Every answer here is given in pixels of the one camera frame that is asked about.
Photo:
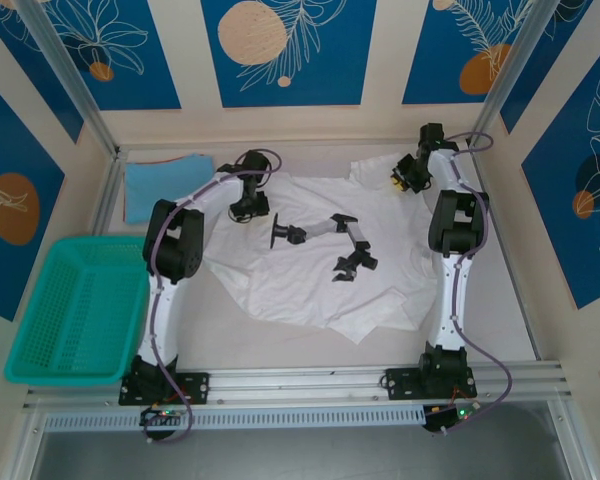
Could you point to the aluminium frame post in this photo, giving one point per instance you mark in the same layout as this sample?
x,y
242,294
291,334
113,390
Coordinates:
x,y
515,75
65,75

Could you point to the light blue folded t-shirt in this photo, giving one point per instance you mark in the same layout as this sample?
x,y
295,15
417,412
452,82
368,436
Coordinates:
x,y
165,190

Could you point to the aluminium table edge rail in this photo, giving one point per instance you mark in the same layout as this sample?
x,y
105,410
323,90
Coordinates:
x,y
107,195

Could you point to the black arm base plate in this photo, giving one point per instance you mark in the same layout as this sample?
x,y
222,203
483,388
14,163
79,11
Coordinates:
x,y
402,384
195,387

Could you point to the teal plastic basket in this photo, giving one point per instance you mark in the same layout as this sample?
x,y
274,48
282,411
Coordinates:
x,y
75,310

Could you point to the small circuit board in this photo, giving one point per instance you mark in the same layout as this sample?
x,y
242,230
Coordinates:
x,y
460,415
162,415

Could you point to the white printed t-shirt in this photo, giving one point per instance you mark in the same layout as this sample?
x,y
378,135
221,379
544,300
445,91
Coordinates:
x,y
300,300

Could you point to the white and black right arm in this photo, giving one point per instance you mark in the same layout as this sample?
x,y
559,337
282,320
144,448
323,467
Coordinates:
x,y
450,300

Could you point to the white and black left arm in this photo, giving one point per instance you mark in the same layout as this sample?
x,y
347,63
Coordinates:
x,y
160,310

